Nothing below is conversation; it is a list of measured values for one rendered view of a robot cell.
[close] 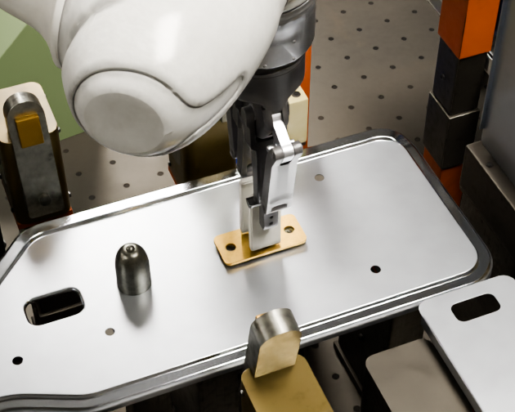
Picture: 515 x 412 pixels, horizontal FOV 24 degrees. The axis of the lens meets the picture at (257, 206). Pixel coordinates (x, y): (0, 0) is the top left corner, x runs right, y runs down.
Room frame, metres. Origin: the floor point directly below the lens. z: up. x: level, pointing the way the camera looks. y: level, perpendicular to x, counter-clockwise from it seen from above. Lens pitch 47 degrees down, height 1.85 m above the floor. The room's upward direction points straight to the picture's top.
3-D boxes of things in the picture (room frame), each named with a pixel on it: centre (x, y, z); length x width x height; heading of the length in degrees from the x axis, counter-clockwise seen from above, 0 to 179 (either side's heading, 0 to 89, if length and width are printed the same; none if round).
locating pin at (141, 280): (0.71, 0.11, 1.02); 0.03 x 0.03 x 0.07
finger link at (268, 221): (0.73, -0.01, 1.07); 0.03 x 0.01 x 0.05; 22
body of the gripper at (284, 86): (0.75, 0.00, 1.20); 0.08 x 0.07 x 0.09; 22
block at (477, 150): (0.84, -0.25, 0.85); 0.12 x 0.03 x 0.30; 22
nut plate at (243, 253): (0.75, 0.00, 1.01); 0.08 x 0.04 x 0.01; 112
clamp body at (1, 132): (0.88, 0.24, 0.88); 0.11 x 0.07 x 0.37; 22
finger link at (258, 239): (0.74, -0.01, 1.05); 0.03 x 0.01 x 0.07; 112
